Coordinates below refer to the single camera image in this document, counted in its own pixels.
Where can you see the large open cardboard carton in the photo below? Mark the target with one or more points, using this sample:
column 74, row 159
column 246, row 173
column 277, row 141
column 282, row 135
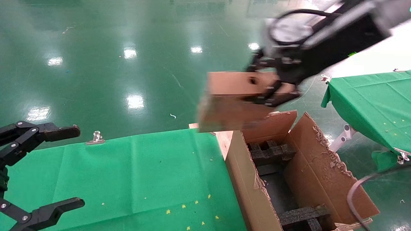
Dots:
column 321, row 166

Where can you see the large green table cloth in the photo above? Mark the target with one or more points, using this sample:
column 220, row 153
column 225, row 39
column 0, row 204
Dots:
column 112, row 176

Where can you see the silver camera mounting bracket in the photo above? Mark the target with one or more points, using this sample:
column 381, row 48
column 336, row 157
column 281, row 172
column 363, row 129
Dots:
column 346, row 17

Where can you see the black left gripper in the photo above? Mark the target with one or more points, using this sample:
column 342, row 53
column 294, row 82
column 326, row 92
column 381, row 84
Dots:
column 2, row 179

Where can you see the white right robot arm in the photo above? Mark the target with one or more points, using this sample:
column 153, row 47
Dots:
column 395, row 9

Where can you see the small brown cardboard box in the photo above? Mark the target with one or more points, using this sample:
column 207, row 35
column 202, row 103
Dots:
column 224, row 112

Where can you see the black foam insert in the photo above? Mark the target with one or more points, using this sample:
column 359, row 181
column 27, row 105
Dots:
column 269, row 152
column 298, row 216

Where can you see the green cloth with folds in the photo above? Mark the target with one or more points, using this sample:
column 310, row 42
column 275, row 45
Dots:
column 369, row 106

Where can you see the white metal table leg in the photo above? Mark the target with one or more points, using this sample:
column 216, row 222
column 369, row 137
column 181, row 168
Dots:
column 345, row 134

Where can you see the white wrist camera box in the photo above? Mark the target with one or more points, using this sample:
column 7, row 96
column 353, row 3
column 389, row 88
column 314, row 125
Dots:
column 289, row 32

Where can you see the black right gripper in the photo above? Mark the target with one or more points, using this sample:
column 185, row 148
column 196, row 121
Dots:
column 321, row 54

